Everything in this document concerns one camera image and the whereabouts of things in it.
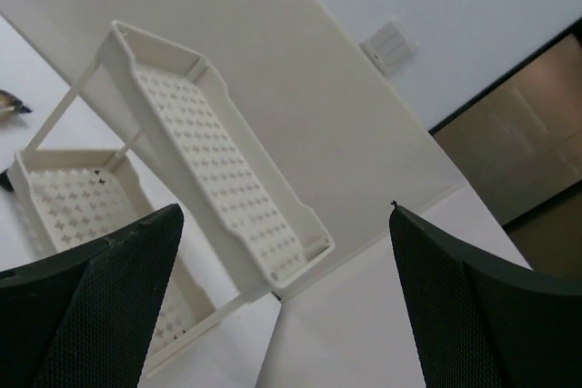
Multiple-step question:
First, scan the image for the white two-tier shelf cart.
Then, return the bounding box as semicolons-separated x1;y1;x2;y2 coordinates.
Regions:
1;21;335;374

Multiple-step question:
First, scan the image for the upright blue spaghetti bag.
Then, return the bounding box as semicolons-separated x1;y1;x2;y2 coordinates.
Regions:
0;89;33;121

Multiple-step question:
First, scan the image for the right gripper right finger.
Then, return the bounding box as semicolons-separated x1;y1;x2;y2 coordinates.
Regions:
389;204;581;387

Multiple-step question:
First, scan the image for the dark framed door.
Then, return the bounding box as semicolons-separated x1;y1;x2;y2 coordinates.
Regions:
430;21;581;279

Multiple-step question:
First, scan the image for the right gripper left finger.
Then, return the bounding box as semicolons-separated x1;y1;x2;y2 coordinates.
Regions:
1;204;184;387

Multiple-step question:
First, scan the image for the white wall switch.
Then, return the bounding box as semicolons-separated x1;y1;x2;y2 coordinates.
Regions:
360;19;417;77

